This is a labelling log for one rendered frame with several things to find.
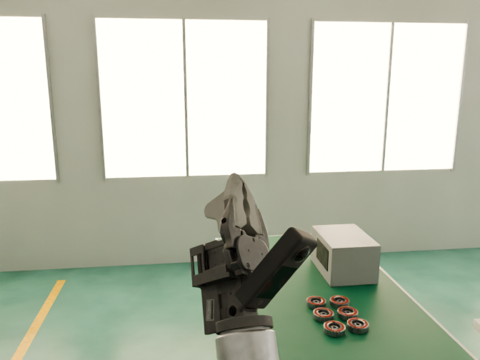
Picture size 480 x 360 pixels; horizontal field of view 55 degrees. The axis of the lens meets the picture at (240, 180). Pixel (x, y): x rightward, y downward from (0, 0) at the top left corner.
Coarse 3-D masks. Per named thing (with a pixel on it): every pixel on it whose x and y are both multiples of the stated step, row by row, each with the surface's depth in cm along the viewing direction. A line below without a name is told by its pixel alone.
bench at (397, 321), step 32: (288, 288) 287; (320, 288) 287; (352, 288) 287; (384, 288) 287; (288, 320) 250; (384, 320) 250; (416, 320) 250; (288, 352) 221; (320, 352) 221; (352, 352) 221; (384, 352) 221; (416, 352) 221; (448, 352) 221
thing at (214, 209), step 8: (232, 176) 64; (232, 184) 62; (240, 184) 63; (224, 192) 62; (232, 192) 61; (240, 192) 62; (216, 200) 63; (240, 200) 61; (208, 208) 64; (216, 208) 63; (240, 208) 61; (208, 216) 63; (216, 216) 62; (240, 216) 60; (240, 224) 59
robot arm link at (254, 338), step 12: (228, 336) 54; (240, 336) 53; (252, 336) 53; (264, 336) 54; (216, 348) 55; (228, 348) 53; (240, 348) 53; (252, 348) 52; (264, 348) 53; (276, 348) 55
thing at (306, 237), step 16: (288, 240) 54; (304, 240) 54; (272, 256) 55; (288, 256) 54; (304, 256) 55; (256, 272) 55; (272, 272) 54; (288, 272) 56; (240, 288) 56; (256, 288) 55; (272, 288) 56; (256, 304) 57
